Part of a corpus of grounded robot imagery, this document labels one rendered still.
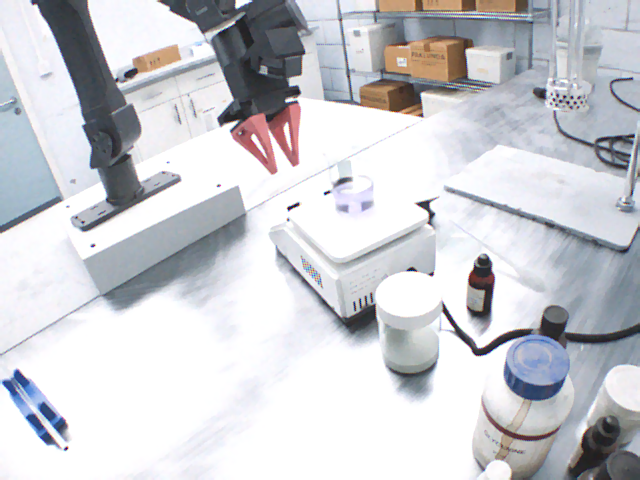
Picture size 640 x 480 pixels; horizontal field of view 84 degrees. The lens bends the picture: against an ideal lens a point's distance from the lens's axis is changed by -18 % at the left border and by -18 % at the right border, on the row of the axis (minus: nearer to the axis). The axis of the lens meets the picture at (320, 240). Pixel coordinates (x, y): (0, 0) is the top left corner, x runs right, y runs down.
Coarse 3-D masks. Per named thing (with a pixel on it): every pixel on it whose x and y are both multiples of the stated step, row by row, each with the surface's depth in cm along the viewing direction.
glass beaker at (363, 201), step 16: (336, 144) 46; (352, 144) 46; (368, 144) 45; (336, 160) 43; (352, 160) 42; (368, 160) 43; (336, 176) 44; (352, 176) 43; (368, 176) 44; (336, 192) 45; (352, 192) 44; (368, 192) 45; (336, 208) 47; (352, 208) 45; (368, 208) 46
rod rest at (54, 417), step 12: (12, 384) 40; (24, 384) 42; (12, 396) 41; (36, 396) 40; (24, 408) 39; (48, 408) 37; (36, 420) 36; (48, 420) 37; (60, 420) 38; (36, 432) 36; (48, 432) 36
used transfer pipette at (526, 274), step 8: (456, 224) 52; (480, 240) 49; (488, 248) 49; (504, 256) 47; (512, 264) 46; (520, 272) 45; (528, 272) 45; (528, 280) 45; (536, 280) 44; (544, 288) 44
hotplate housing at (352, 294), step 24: (288, 240) 51; (408, 240) 44; (432, 240) 46; (312, 264) 46; (336, 264) 43; (360, 264) 42; (384, 264) 43; (408, 264) 45; (432, 264) 47; (336, 288) 42; (360, 288) 43; (336, 312) 46; (360, 312) 45
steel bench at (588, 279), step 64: (448, 128) 87; (512, 128) 83; (576, 128) 80; (320, 192) 71; (448, 192) 65; (192, 256) 61; (256, 256) 59; (512, 256) 50; (576, 256) 47; (64, 320) 53; (128, 320) 51; (192, 320) 49; (256, 320) 48; (320, 320) 46; (512, 320) 41; (576, 320) 39; (0, 384) 44; (64, 384) 43; (128, 384) 42; (192, 384) 41; (256, 384) 40; (320, 384) 39; (384, 384) 38; (448, 384) 37; (576, 384) 33; (0, 448) 36; (128, 448) 35; (192, 448) 35; (256, 448) 34; (320, 448) 33; (384, 448) 32; (448, 448) 31
